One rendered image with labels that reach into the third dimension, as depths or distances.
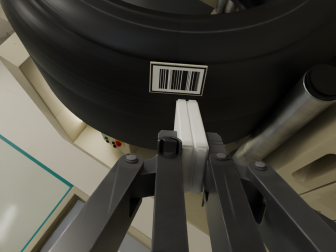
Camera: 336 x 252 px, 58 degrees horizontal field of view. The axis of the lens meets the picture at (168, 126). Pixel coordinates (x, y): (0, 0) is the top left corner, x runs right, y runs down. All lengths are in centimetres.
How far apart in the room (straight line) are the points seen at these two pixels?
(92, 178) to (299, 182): 337
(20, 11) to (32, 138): 371
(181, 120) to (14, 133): 401
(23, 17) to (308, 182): 45
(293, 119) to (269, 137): 7
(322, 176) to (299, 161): 4
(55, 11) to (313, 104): 31
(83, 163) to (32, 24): 353
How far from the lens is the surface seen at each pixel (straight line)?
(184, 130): 17
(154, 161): 16
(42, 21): 40
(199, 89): 34
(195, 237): 373
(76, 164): 387
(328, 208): 83
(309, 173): 51
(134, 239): 100
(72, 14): 37
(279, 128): 45
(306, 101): 38
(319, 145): 40
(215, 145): 18
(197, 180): 17
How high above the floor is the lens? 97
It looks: 9 degrees up
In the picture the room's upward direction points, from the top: 58 degrees counter-clockwise
